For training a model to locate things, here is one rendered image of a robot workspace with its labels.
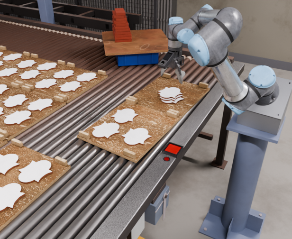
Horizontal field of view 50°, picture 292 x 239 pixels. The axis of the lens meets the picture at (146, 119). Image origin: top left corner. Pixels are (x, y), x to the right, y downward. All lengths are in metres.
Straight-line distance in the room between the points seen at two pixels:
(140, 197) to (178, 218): 1.15
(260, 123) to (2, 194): 1.27
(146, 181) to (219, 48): 0.60
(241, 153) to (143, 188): 0.80
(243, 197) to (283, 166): 0.98
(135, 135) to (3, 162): 0.59
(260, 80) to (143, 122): 0.60
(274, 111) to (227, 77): 0.44
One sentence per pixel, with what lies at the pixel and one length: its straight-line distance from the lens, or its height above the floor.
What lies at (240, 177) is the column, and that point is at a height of 0.51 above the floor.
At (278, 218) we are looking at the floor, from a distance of 2.55.
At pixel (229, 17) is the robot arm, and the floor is 1.52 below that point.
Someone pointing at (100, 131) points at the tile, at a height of 0.94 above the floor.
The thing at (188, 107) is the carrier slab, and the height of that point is 0.94.
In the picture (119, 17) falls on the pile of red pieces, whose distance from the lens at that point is 2.38.
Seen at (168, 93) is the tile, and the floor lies 0.96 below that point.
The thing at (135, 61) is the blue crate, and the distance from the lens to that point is 2.30.
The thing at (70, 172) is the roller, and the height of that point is 0.92.
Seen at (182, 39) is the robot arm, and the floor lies 1.33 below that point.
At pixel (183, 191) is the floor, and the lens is 2.55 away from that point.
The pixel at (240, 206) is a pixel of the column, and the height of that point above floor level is 0.27.
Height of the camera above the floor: 1.82
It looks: 33 degrees down
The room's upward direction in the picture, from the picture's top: straight up
